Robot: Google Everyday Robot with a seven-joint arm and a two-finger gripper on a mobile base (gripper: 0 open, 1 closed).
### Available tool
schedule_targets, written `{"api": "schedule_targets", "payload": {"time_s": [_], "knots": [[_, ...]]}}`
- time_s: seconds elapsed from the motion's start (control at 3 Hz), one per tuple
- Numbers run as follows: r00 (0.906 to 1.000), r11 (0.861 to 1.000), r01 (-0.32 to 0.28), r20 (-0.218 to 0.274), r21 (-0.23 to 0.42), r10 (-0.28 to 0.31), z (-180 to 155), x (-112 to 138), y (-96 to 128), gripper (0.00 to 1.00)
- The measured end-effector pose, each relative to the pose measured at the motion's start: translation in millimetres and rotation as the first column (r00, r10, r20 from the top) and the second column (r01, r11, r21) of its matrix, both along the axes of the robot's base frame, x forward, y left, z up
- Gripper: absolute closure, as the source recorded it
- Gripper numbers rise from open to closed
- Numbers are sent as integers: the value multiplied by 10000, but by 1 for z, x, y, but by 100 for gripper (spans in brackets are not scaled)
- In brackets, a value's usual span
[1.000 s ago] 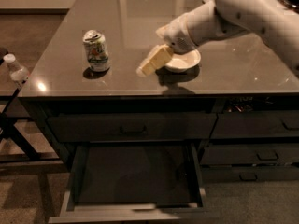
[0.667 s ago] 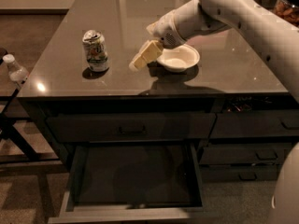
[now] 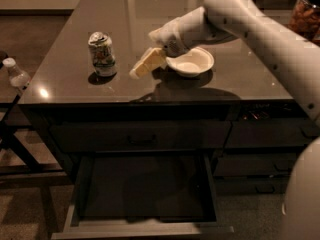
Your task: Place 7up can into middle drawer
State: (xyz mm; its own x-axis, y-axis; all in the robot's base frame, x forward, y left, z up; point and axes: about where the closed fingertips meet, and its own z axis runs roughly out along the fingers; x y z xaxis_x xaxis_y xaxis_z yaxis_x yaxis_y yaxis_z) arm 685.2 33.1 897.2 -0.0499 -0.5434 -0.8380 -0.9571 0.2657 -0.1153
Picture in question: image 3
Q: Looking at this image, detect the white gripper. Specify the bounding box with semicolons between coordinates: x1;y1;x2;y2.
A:
129;18;187;79

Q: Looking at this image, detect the green white 7up can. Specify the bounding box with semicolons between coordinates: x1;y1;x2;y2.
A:
88;32;117;77

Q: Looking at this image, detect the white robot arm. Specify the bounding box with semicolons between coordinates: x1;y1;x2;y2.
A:
130;0;320;240

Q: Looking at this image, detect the closed top left drawer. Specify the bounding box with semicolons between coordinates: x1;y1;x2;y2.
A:
49;120;231;153

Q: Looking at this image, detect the open middle drawer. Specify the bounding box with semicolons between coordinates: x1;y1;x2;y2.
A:
52;151;234;240

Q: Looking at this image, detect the middle right drawer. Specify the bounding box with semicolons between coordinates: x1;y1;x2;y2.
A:
214;153;298;177

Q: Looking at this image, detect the top right drawer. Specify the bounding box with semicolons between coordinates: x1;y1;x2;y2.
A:
226;118;320;149

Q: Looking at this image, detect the bottom right drawer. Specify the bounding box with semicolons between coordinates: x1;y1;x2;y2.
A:
215;178;288;195

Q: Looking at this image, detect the white paper bowl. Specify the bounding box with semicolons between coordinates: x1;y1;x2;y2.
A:
166;47;214;78

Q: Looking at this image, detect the dark counter cabinet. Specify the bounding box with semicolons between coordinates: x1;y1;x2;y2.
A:
18;0;320;198

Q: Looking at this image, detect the clear plastic water bottle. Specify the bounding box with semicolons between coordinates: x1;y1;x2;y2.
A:
2;58;31;96

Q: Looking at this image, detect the jar of brown snacks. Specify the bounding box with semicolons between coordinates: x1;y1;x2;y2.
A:
288;0;320;45

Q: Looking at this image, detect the dark side table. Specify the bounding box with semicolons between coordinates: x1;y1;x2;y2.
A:
0;52;62;175

